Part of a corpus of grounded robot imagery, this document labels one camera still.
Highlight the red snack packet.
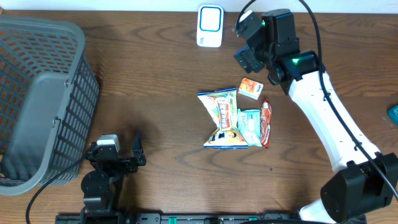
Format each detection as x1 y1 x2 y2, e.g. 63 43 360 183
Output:
261 98 272 148

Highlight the large white snack bag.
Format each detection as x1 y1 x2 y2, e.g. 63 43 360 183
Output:
197 87 248 150

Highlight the teal wet wipes packet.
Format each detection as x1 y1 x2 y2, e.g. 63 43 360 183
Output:
238 109 262 147

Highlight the teal mouthwash bottle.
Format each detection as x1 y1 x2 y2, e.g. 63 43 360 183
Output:
387 105 398 126

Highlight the white barcode scanner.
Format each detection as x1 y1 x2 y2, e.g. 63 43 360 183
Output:
197 4 224 48

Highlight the dark grey plastic basket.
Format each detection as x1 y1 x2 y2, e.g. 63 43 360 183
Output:
1 15 100 196

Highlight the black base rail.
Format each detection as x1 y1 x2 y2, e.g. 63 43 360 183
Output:
55 212 368 224

